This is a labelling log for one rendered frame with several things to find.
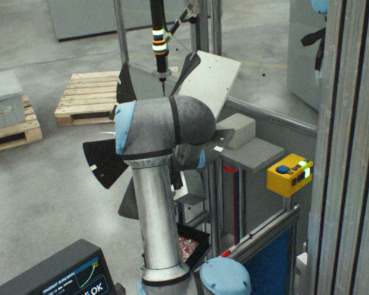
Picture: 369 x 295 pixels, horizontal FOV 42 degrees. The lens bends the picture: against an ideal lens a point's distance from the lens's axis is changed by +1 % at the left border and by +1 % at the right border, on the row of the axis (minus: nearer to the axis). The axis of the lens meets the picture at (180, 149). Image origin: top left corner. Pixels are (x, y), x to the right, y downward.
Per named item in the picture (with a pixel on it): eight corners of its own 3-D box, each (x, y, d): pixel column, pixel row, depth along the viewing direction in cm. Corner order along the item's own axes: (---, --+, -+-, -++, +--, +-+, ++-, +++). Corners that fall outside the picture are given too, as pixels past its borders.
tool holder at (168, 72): (156, 68, 177) (153, 43, 172) (174, 68, 176) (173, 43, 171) (150, 78, 170) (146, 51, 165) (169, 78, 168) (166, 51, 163)
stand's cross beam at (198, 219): (205, 215, 246) (204, 209, 244) (210, 218, 243) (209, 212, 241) (178, 233, 236) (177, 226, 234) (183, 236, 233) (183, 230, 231)
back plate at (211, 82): (119, 177, 230) (118, 176, 229) (179, 45, 228) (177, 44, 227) (197, 225, 195) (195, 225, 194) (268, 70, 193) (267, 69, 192)
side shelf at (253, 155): (230, 131, 260) (230, 126, 259) (284, 154, 237) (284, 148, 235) (198, 148, 247) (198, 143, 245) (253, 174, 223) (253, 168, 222)
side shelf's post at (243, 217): (242, 267, 287) (240, 148, 244) (246, 271, 284) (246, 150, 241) (237, 271, 284) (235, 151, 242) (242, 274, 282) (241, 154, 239)
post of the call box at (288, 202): (287, 206, 197) (288, 181, 190) (293, 209, 195) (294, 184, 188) (282, 209, 195) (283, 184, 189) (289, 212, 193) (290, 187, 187)
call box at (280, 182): (290, 174, 197) (291, 151, 192) (311, 183, 190) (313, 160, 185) (266, 191, 188) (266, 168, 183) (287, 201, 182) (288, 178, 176)
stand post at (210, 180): (211, 283, 278) (201, 103, 219) (223, 291, 272) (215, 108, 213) (206, 287, 275) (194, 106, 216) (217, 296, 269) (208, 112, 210)
